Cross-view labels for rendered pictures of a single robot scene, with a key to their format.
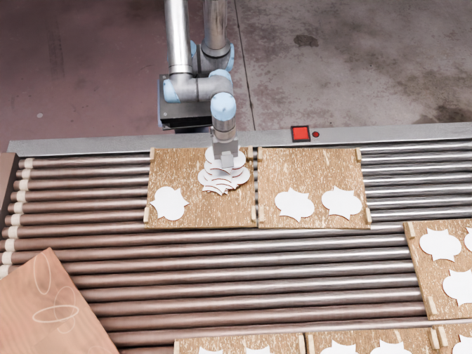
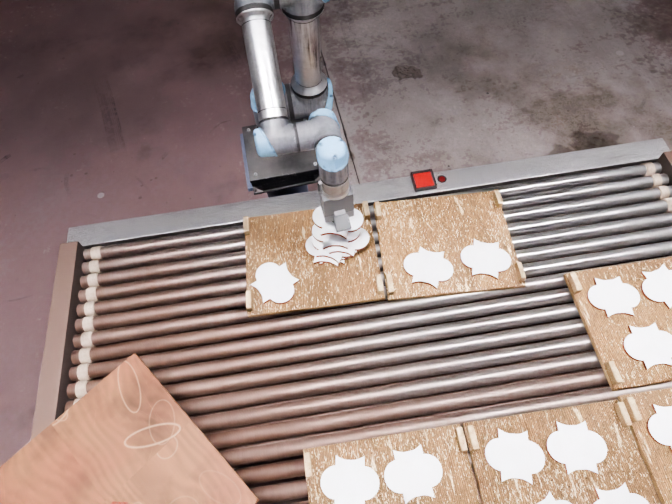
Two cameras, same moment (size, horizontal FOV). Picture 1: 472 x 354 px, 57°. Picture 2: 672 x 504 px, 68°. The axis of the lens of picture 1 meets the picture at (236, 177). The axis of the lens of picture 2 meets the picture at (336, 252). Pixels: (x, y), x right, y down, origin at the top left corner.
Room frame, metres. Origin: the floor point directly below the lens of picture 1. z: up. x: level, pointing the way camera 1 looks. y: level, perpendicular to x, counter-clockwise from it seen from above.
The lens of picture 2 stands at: (0.05, 0.06, 2.29)
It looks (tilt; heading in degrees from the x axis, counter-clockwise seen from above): 60 degrees down; 359
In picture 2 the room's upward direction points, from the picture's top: 6 degrees counter-clockwise
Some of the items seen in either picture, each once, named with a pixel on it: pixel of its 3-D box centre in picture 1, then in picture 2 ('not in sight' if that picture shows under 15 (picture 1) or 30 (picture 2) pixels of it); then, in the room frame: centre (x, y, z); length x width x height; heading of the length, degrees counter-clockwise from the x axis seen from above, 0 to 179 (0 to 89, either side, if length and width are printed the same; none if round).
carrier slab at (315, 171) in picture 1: (310, 186); (445, 243); (0.81, -0.29, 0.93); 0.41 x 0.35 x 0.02; 89
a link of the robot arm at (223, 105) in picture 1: (223, 111); (332, 160); (0.86, 0.04, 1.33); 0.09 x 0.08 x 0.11; 5
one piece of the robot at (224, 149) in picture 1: (225, 147); (337, 205); (0.83, 0.04, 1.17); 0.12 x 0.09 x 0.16; 9
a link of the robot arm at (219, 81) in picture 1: (215, 88); (319, 133); (0.95, 0.07, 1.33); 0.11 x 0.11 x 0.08; 5
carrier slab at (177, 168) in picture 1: (201, 185); (311, 256); (0.82, 0.13, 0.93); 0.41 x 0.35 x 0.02; 91
